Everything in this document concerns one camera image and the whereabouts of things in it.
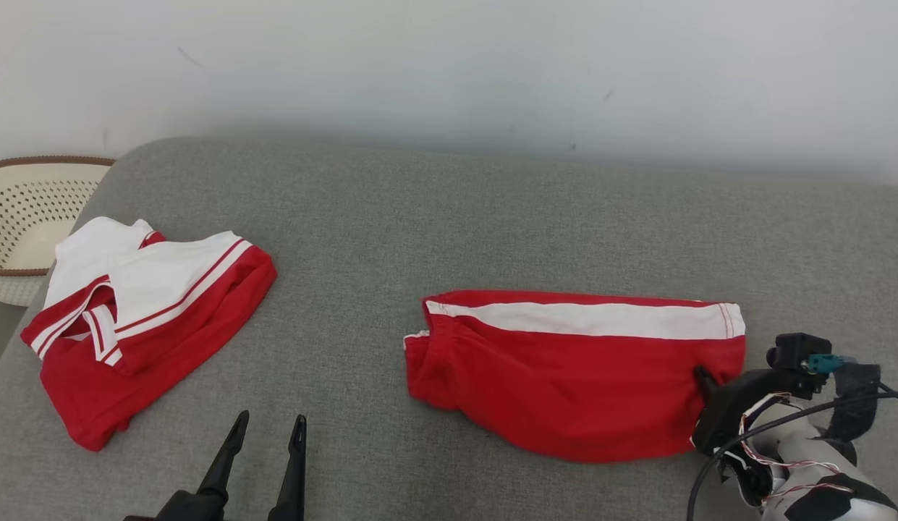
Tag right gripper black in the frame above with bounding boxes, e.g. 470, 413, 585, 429
690, 365, 812, 457

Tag red white basketball jersey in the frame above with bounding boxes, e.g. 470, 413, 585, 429
20, 216, 279, 452

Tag grey fabric sofa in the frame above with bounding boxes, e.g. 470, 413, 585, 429
0, 136, 898, 521

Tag red basketball shorts number 23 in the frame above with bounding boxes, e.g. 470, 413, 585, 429
404, 289, 747, 464

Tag cream perforated laundry basket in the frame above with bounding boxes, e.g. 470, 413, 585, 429
0, 155, 117, 306

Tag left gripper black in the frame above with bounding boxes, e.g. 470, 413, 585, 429
123, 410, 308, 521

